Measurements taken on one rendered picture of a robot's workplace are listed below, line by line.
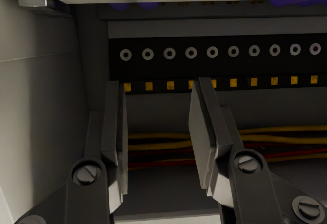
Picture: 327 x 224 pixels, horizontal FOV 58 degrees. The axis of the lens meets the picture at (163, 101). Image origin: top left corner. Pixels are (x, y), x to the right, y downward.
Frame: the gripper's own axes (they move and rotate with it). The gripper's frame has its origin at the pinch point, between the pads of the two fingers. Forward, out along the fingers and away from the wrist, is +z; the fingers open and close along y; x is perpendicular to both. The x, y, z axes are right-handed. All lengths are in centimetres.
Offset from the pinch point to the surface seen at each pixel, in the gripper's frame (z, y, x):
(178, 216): -0.5, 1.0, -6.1
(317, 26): 16.1, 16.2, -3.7
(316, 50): 15.3, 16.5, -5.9
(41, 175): 2.2, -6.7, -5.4
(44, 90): 6.3, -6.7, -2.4
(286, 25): 16.2, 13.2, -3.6
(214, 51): 15.4, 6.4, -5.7
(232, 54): 15.3, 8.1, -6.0
